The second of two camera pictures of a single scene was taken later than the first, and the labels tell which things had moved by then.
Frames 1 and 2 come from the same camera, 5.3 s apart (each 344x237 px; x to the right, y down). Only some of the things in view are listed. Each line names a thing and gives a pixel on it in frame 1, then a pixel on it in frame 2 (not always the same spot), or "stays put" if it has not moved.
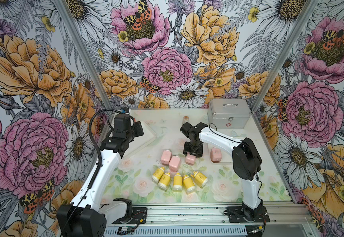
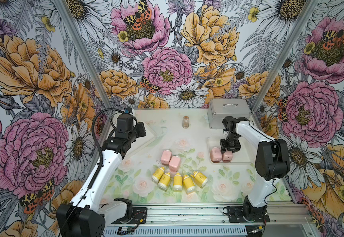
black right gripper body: x=193 y=147 → x=232 y=142
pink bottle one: x=166 y=157 stays put
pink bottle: x=215 y=155 stays put
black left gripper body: x=135 y=131 stays put
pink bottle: x=190 y=159 → x=227 y=156
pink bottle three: x=174 y=163 stays put
